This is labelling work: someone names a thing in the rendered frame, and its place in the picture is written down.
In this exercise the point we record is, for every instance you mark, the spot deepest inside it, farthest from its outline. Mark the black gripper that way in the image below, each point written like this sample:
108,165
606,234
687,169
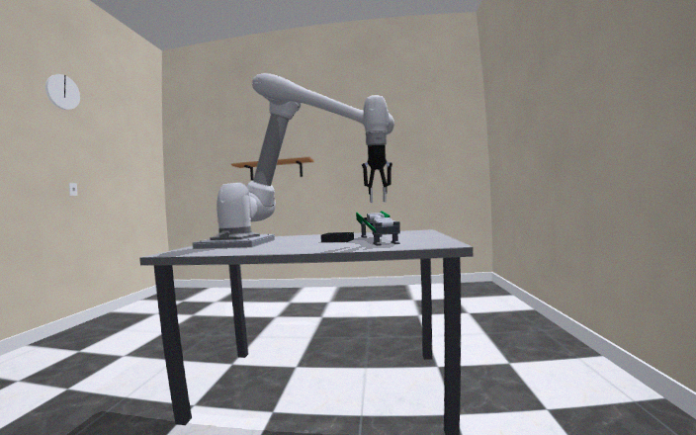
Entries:
377,161

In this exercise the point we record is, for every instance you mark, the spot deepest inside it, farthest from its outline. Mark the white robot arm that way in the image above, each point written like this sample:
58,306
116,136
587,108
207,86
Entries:
235,205

